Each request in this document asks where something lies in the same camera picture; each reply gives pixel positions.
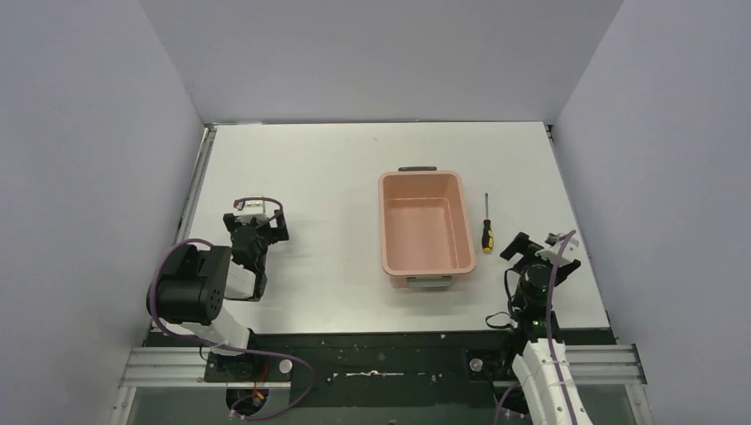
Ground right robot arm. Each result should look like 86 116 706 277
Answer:
493 230 592 424

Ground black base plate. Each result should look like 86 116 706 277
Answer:
143 327 618 410

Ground aluminium rail frame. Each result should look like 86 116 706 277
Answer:
109 344 655 425

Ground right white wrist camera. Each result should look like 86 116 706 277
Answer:
536 237 580 268

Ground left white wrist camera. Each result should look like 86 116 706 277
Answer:
234 198 267 224

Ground left side aluminium rail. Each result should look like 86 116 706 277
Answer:
174 124 217 243

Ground yellow black screwdriver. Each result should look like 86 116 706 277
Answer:
481 192 494 254

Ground pink plastic bin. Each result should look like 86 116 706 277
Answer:
378 166 476 290

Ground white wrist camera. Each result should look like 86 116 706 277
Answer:
234 198 267 224
536 237 580 268

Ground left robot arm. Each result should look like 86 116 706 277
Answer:
146 209 290 381

